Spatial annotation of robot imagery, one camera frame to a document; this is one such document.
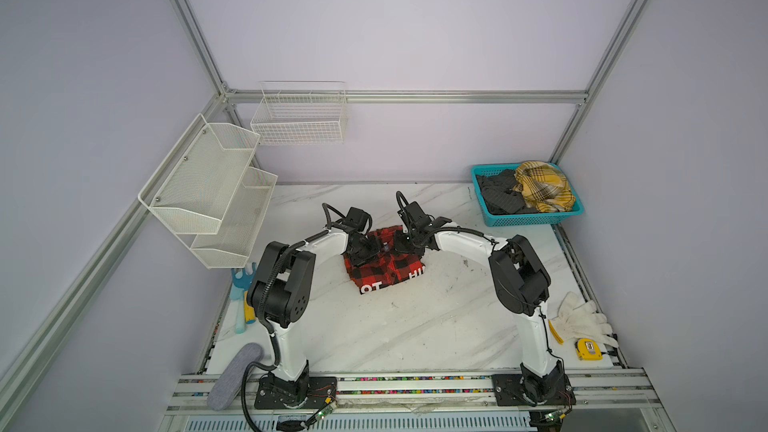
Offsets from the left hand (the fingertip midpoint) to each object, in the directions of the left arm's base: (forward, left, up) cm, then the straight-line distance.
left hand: (379, 257), depth 95 cm
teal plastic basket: (+14, -38, +3) cm, 41 cm away
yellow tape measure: (-27, -57, -1) cm, 63 cm away
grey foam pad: (-37, +36, -1) cm, 51 cm away
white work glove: (-19, -58, -3) cm, 61 cm away
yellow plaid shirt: (+23, -58, +9) cm, 63 cm away
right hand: (+4, -4, +1) cm, 6 cm away
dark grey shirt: (+22, -42, +7) cm, 48 cm away
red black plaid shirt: (-4, -4, +2) cm, 6 cm away
